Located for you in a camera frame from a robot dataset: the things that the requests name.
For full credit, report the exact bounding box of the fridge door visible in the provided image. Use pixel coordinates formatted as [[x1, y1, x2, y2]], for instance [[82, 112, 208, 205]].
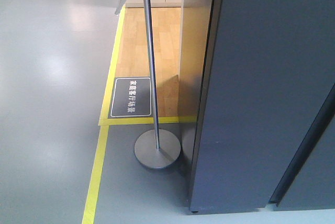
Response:
[[189, 0, 334, 214]]

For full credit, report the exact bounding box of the dark grey side-by-side fridge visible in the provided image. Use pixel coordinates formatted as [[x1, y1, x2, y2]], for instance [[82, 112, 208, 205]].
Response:
[[269, 89, 334, 210]]

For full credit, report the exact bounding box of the dark floor label sign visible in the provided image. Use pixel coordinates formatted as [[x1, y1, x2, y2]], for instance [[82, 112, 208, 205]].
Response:
[[109, 77, 152, 118]]

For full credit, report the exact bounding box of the silver sign stand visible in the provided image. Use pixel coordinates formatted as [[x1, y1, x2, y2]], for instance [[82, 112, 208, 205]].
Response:
[[115, 0, 182, 170]]

